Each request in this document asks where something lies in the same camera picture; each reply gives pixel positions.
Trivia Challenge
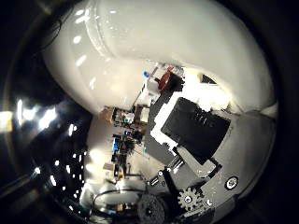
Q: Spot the brown wooden bowl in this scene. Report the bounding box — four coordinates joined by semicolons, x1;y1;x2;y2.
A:
157;72;176;91

